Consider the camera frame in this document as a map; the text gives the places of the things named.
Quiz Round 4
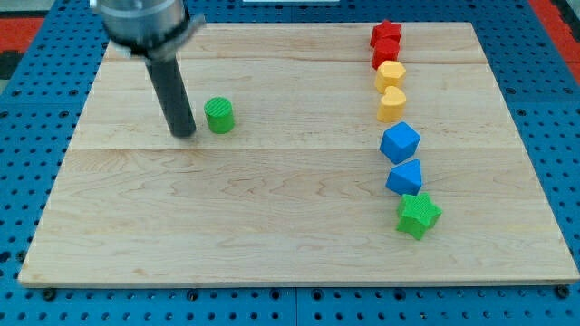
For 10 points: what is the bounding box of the red round block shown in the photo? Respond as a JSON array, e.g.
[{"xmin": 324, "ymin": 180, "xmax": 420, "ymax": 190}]
[{"xmin": 372, "ymin": 38, "xmax": 401, "ymax": 70}]

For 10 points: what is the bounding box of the blue triangle block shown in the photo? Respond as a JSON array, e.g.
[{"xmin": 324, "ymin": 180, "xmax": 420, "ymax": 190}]
[{"xmin": 385, "ymin": 159, "xmax": 422, "ymax": 196}]

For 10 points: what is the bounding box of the red star block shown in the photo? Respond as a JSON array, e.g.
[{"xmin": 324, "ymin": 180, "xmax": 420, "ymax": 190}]
[{"xmin": 370, "ymin": 20, "xmax": 402, "ymax": 48}]

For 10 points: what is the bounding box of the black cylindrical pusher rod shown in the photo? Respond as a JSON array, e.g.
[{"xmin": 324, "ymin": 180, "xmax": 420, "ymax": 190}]
[{"xmin": 146, "ymin": 57, "xmax": 197, "ymax": 138}]

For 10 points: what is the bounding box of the green star block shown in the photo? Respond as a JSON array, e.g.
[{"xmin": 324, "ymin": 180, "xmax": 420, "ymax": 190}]
[{"xmin": 396, "ymin": 192, "xmax": 443, "ymax": 240}]

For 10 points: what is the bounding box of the blue cube block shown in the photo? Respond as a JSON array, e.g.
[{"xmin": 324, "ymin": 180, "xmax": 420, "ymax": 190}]
[{"xmin": 379, "ymin": 121, "xmax": 421, "ymax": 164}]

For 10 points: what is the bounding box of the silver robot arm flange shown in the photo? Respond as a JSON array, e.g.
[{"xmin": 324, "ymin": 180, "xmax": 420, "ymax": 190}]
[{"xmin": 89, "ymin": 0, "xmax": 206, "ymax": 62}]

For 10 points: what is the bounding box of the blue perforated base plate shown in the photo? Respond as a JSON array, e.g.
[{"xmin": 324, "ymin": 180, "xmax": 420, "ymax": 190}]
[{"xmin": 1, "ymin": 0, "xmax": 579, "ymax": 325}]

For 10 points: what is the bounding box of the yellow hexagon block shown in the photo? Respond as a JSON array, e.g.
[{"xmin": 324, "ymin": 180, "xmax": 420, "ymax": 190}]
[{"xmin": 374, "ymin": 61, "xmax": 407, "ymax": 93}]

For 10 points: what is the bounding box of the light wooden board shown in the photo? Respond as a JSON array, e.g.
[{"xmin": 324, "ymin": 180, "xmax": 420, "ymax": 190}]
[{"xmin": 18, "ymin": 23, "xmax": 579, "ymax": 289}]

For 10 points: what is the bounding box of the yellow heart block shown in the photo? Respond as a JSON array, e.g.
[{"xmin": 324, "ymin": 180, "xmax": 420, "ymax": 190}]
[{"xmin": 376, "ymin": 86, "xmax": 407, "ymax": 122}]

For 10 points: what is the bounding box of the green cylinder block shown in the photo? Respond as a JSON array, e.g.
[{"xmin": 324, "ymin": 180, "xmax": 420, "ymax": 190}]
[{"xmin": 204, "ymin": 97, "xmax": 235, "ymax": 134}]

